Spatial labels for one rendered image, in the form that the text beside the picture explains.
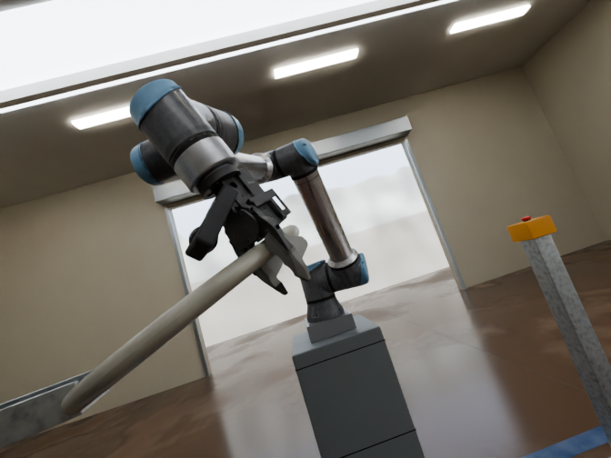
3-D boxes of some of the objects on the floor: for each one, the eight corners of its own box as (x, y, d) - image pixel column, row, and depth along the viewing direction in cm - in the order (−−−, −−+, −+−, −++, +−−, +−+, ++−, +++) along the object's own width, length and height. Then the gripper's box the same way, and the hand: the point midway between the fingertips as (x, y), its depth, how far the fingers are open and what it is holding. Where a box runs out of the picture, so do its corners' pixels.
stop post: (697, 483, 103) (566, 208, 119) (649, 502, 101) (524, 222, 118) (633, 450, 122) (528, 217, 139) (593, 465, 121) (492, 229, 137)
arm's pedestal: (330, 497, 148) (284, 337, 161) (417, 463, 152) (365, 309, 165) (347, 607, 99) (278, 363, 112) (475, 552, 103) (395, 323, 116)
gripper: (256, 148, 45) (340, 251, 45) (223, 192, 52) (295, 281, 52) (217, 158, 38) (315, 279, 38) (185, 207, 46) (268, 308, 45)
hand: (289, 283), depth 43 cm, fingers closed on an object, 5 cm apart
